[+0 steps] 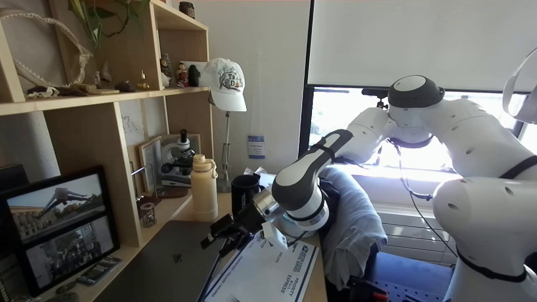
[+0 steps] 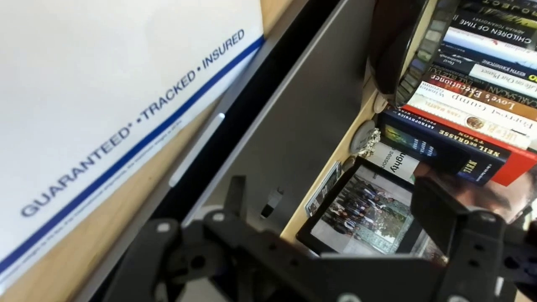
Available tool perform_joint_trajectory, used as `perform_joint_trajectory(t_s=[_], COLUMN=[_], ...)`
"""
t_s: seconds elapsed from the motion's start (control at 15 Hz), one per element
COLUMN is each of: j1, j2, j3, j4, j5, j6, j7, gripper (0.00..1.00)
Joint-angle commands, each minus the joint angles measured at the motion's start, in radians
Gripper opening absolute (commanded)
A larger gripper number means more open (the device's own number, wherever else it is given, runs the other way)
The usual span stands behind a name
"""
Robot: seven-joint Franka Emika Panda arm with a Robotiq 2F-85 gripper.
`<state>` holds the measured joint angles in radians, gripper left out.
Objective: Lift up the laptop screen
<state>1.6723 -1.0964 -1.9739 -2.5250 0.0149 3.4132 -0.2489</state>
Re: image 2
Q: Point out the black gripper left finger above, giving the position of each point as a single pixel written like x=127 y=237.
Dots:
x=169 y=258

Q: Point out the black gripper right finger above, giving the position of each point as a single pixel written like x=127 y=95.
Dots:
x=467 y=246

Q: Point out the dark grey laptop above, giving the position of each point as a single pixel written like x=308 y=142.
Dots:
x=313 y=112

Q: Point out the navy blue book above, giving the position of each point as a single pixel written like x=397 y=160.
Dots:
x=442 y=152

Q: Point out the white printed card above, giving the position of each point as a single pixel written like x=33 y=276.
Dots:
x=395 y=162

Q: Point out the cream white book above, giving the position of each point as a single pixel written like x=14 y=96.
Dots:
x=476 y=115

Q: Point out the small round silver trinket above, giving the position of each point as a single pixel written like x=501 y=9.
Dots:
x=365 y=138

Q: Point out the white mailing envelope blue stripe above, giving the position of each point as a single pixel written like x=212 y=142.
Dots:
x=85 y=85

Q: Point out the white blue book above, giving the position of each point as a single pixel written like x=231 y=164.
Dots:
x=492 y=51

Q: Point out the dark patterned bowl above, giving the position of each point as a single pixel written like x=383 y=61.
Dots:
x=397 y=51

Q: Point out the black paperback book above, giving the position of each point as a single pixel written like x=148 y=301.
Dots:
x=492 y=28

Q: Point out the black double photo frame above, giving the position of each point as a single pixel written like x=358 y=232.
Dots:
x=363 y=212

